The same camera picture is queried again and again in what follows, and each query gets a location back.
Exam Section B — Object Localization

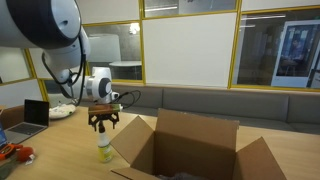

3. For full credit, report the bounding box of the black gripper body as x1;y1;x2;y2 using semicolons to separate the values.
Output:
94;113;114;127

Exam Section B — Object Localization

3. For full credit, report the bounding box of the brown wrist camera box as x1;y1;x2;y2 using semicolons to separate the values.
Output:
87;102;124;116

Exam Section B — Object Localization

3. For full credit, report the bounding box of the open cardboard box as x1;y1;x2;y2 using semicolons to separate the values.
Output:
109;107;288;180

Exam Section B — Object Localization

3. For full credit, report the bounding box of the round white table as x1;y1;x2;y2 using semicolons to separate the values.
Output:
108;60;143;81

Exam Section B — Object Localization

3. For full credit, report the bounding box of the brown cardboard piece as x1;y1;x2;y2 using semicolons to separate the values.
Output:
0;104;26;131

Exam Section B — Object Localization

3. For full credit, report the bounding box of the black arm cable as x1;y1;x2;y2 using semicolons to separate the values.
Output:
41;31;89;108

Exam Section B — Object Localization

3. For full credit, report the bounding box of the white board behind glass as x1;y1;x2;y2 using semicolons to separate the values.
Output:
87;33;122;64

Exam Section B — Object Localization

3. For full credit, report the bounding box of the white spray bottle yellow label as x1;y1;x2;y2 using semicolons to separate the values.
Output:
96;121;114;164

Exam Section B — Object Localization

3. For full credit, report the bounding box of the red plush ball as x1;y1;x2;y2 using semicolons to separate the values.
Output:
16;146;36;165

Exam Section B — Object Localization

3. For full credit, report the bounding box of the grey open laptop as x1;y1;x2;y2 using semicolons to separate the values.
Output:
3;98;51;145

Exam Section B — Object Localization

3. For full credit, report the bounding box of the black camera cable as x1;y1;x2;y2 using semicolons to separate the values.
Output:
112;89;142;110

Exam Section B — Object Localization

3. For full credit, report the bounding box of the orange black tool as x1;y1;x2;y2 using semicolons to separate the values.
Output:
0;143;24;162

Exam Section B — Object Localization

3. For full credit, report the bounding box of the blue screen device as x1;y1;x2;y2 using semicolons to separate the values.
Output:
0;121;9;149

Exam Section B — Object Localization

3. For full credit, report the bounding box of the white framed poster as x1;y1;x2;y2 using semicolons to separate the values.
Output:
270;18;320;90

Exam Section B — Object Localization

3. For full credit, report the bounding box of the grey upholstered bench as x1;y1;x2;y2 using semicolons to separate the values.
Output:
109;82;320;136

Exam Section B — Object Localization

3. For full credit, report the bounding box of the dark grey cloth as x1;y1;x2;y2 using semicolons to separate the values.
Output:
0;159;20;180

